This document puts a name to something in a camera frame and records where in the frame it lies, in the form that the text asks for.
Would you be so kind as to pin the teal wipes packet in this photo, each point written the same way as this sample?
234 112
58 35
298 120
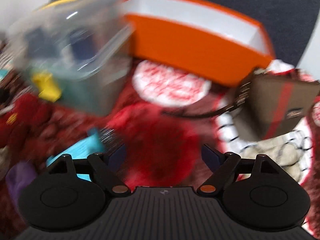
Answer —
82 147

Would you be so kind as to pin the purple fleece cloth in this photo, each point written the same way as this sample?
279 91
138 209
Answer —
21 182

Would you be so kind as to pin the clear plastic box yellow latch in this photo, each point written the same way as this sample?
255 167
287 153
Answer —
75 55

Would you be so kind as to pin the red floral blanket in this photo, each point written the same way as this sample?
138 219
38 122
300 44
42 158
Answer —
162 135

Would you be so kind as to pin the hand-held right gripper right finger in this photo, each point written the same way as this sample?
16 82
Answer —
210 155

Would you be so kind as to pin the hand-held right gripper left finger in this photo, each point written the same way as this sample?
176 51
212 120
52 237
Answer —
117 155

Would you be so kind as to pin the dark grey headboard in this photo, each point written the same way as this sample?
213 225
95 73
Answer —
262 2

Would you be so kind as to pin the orange cardboard box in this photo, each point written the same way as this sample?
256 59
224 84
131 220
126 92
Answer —
187 47

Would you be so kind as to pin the brown pouch with red stripe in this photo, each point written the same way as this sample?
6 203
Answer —
270 105

